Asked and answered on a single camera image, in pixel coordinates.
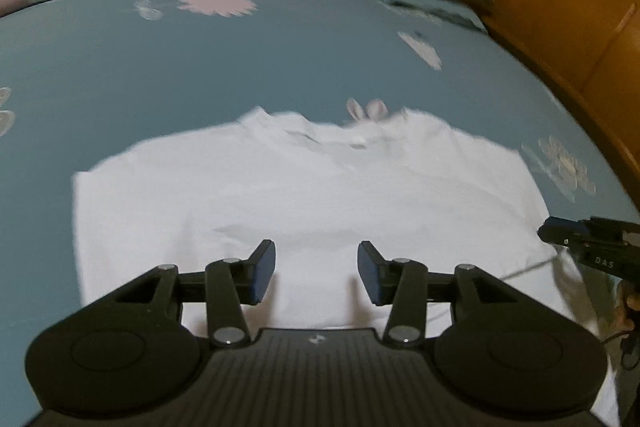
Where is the person's right hand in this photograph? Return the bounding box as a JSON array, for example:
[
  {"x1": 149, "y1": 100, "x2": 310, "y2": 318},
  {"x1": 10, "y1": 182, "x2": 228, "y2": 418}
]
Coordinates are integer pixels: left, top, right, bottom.
[{"x1": 614, "y1": 281, "x2": 640, "y2": 331}]

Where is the white printed long-sleeve shirt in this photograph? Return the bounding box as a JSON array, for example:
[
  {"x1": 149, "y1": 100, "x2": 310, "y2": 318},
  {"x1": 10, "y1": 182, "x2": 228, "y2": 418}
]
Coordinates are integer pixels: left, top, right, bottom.
[{"x1": 71, "y1": 105, "x2": 624, "y2": 427}]

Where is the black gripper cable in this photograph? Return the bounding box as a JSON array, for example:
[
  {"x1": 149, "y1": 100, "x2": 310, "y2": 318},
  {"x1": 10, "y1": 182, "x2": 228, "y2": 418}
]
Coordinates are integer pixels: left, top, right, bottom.
[{"x1": 598, "y1": 328, "x2": 637, "y2": 371}]

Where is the wooden headboard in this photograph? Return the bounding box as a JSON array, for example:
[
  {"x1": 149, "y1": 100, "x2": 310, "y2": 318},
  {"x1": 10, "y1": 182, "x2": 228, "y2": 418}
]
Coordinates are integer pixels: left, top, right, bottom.
[{"x1": 485, "y1": 0, "x2": 639, "y2": 199}]

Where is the teal floral bed sheet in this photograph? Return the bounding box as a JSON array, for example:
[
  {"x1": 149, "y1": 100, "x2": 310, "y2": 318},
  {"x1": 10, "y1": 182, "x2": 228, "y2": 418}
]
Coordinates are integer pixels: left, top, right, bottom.
[{"x1": 1, "y1": 0, "x2": 638, "y2": 426}]

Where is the lower teal pillow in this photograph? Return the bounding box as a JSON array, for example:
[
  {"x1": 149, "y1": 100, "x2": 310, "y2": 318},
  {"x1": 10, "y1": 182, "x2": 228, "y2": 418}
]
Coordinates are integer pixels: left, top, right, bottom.
[{"x1": 381, "y1": 0, "x2": 487, "y2": 34}]

